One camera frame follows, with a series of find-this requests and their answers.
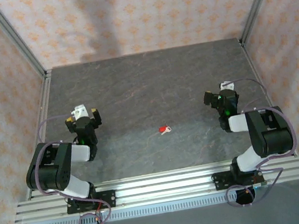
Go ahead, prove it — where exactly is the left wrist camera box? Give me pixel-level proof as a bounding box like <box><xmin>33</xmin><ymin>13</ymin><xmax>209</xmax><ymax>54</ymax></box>
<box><xmin>69</xmin><ymin>103</ymin><xmax>90</xmax><ymax>121</ymax></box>

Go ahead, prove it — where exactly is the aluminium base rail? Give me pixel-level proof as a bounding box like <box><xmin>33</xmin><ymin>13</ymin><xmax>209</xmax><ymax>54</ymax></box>
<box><xmin>10</xmin><ymin>150</ymin><xmax>299</xmax><ymax>224</ymax></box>

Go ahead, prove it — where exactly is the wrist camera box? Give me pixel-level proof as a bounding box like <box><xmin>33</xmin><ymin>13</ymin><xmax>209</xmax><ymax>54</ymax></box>
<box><xmin>69</xmin><ymin>103</ymin><xmax>90</xmax><ymax>121</ymax></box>
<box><xmin>218</xmin><ymin>80</ymin><xmax>235</xmax><ymax>92</ymax></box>

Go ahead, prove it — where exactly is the aluminium table side rail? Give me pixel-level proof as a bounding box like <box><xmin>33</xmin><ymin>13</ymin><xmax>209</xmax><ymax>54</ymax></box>
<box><xmin>7</xmin><ymin>70</ymin><xmax>72</xmax><ymax>200</ymax></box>
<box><xmin>239</xmin><ymin>33</ymin><xmax>299</xmax><ymax>163</ymax></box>

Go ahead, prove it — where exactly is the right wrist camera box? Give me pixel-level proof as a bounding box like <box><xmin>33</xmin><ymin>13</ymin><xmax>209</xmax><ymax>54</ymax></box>
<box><xmin>218</xmin><ymin>80</ymin><xmax>235</xmax><ymax>92</ymax></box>

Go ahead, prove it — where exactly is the slotted grey cable duct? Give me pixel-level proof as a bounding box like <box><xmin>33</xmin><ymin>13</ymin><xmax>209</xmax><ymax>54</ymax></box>
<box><xmin>29</xmin><ymin>181</ymin><xmax>299</xmax><ymax>224</ymax></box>

